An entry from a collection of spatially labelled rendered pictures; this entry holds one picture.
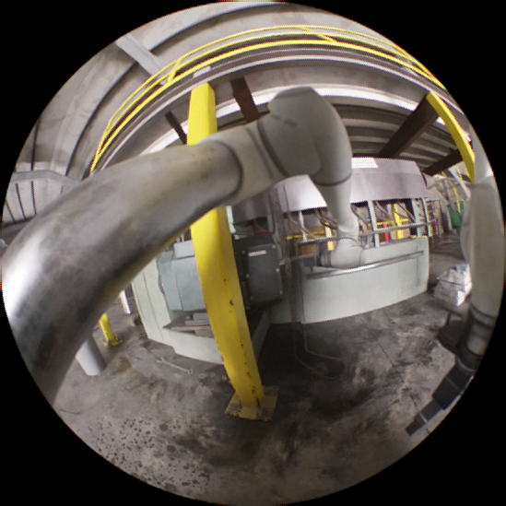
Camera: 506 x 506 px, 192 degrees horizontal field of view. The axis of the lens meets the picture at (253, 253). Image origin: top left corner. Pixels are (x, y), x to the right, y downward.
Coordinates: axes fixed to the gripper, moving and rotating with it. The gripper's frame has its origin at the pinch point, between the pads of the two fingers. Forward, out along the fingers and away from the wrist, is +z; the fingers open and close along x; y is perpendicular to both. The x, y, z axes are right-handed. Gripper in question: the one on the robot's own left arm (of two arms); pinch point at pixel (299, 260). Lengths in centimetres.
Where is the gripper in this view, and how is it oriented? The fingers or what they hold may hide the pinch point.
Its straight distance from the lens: 87.9
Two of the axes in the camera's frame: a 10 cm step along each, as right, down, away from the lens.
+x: 8.3, -1.5, 5.4
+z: -5.4, 0.7, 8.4
